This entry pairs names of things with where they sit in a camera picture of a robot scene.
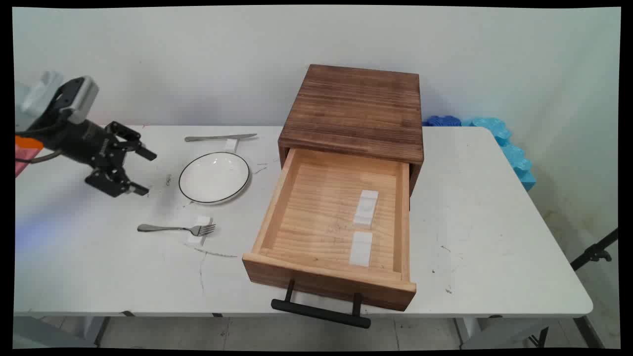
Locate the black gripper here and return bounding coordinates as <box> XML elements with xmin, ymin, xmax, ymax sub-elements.
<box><xmin>31</xmin><ymin>119</ymin><xmax>158</xmax><ymax>198</ymax></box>

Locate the silver table knife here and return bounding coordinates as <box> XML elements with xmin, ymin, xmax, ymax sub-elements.
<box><xmin>184</xmin><ymin>133</ymin><xmax>258</xmax><ymax>142</ymax></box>

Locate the silver fork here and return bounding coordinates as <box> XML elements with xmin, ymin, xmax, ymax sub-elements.
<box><xmin>137</xmin><ymin>223</ymin><xmax>216</xmax><ymax>236</ymax></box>

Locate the white plate with black rim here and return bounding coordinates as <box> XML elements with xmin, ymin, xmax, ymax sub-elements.
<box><xmin>178</xmin><ymin>151</ymin><xmax>251</xmax><ymax>205</ymax></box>

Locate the orange box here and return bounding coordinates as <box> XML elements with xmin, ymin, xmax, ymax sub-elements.
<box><xmin>15</xmin><ymin>134</ymin><xmax>44</xmax><ymax>152</ymax></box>

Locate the pink box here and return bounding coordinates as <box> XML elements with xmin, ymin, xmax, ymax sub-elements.
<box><xmin>15</xmin><ymin>148</ymin><xmax>38</xmax><ymax>178</ymax></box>

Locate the light wooden drawer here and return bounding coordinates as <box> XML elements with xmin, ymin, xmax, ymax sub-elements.
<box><xmin>242</xmin><ymin>147</ymin><xmax>417</xmax><ymax>312</ymax></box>

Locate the dark brown wooden cabinet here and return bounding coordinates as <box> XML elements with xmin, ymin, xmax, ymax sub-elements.
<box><xmin>278</xmin><ymin>64</ymin><xmax>424</xmax><ymax>196</ymax></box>

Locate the white notched cutlery rest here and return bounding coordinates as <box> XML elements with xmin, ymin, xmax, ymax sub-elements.
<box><xmin>353</xmin><ymin>190</ymin><xmax>379</xmax><ymax>229</ymax></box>

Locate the white flat cutlery rest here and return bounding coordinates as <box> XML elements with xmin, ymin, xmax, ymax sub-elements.
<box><xmin>349</xmin><ymin>231</ymin><xmax>373</xmax><ymax>267</ymax></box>

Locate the dark blue foam piece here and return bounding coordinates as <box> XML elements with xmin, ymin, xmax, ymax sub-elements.
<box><xmin>422</xmin><ymin>115</ymin><xmax>462</xmax><ymax>127</ymax></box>

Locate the light blue foam piece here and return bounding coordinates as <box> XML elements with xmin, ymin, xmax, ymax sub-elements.
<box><xmin>462</xmin><ymin>117</ymin><xmax>537</xmax><ymax>192</ymax></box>

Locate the black tripod stand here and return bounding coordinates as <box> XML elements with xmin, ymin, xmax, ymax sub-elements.
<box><xmin>570</xmin><ymin>227</ymin><xmax>619</xmax><ymax>271</ymax></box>

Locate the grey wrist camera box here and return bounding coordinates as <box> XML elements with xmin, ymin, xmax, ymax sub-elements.
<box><xmin>58</xmin><ymin>76</ymin><xmax>99</xmax><ymax>125</ymax></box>

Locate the black drawer handle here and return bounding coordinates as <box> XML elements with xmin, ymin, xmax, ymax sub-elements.
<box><xmin>271</xmin><ymin>279</ymin><xmax>371</xmax><ymax>329</ymax></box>

